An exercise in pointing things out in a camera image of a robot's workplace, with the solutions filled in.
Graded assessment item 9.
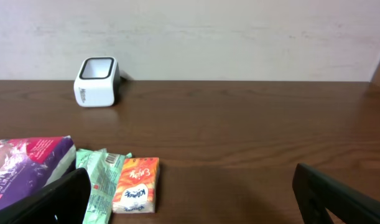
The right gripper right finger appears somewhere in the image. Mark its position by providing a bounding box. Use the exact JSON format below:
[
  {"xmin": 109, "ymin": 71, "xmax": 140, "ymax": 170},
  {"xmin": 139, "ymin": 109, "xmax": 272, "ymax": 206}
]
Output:
[{"xmin": 292, "ymin": 163, "xmax": 380, "ymax": 224}]

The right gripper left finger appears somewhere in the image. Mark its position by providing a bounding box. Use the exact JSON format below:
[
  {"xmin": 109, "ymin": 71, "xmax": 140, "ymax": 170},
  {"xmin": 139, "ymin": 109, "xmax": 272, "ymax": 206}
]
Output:
[{"xmin": 0, "ymin": 168, "xmax": 91, "ymax": 224}]

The green wet wipes pack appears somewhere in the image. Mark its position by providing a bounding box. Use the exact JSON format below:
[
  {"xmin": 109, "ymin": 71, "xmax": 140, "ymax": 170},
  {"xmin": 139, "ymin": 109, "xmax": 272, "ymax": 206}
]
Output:
[{"xmin": 76, "ymin": 148, "xmax": 132, "ymax": 224}]

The purple red tissue pack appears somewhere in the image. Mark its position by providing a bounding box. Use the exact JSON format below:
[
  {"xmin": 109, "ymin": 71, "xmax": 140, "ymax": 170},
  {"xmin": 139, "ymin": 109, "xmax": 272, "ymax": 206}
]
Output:
[{"xmin": 0, "ymin": 136, "xmax": 76, "ymax": 210}]

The orange Kleenex tissue pack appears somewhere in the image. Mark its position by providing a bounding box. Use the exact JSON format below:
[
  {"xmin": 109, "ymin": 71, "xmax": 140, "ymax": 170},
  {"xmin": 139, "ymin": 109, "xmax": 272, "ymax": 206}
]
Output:
[{"xmin": 112, "ymin": 157, "xmax": 160, "ymax": 213}]

